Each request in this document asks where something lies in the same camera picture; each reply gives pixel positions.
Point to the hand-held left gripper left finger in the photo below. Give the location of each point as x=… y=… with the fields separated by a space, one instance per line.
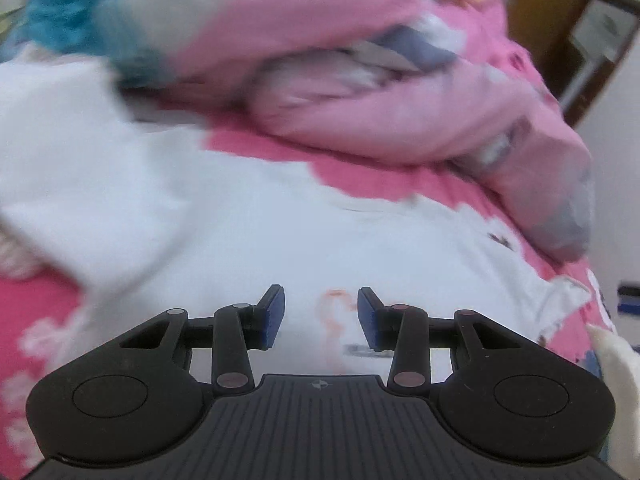
x=272 y=316

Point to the pink floral bed sheet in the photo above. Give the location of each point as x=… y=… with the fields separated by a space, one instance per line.
x=380 y=175

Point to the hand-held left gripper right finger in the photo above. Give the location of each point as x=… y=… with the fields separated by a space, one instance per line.
x=369 y=317

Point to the brown wooden cabinet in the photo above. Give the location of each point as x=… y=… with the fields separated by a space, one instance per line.
x=540 y=10

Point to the pink blue printed quilt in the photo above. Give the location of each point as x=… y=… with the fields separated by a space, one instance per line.
x=350 y=35

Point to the person's cream fleece clothing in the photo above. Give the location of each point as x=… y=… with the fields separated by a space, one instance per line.
x=620 y=385

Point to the white bear-print T-shirt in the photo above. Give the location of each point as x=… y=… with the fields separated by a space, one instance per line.
x=250 y=225

